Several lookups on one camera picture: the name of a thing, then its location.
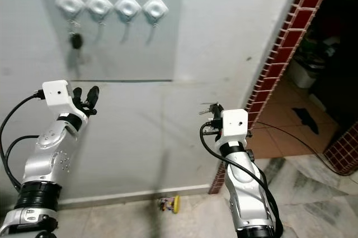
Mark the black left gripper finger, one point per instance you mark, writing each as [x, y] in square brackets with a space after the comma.
[92, 94]
[78, 93]

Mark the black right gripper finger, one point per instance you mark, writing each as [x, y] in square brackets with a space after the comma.
[216, 111]

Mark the silver metal key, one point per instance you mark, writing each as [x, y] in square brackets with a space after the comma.
[204, 109]

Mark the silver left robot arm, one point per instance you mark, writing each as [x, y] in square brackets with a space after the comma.
[53, 154]

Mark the red brick tile edging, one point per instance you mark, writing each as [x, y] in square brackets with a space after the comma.
[274, 65]

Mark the small yellow toy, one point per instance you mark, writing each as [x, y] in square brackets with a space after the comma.
[169, 204]

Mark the black rag on floor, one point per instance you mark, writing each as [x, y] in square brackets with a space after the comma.
[307, 119]

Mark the grey baseboard strip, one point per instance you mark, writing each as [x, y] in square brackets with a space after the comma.
[134, 195]

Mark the white bin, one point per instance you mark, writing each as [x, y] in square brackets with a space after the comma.
[307, 71]

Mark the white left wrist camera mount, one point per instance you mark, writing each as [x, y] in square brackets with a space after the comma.
[57, 93]

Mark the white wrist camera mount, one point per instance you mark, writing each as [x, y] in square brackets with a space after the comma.
[57, 93]
[235, 126]

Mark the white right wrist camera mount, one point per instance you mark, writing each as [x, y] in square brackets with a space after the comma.
[235, 126]

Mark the grey wall panel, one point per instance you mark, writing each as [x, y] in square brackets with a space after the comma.
[128, 53]

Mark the red brick tile wall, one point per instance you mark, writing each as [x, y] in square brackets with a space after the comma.
[344, 151]

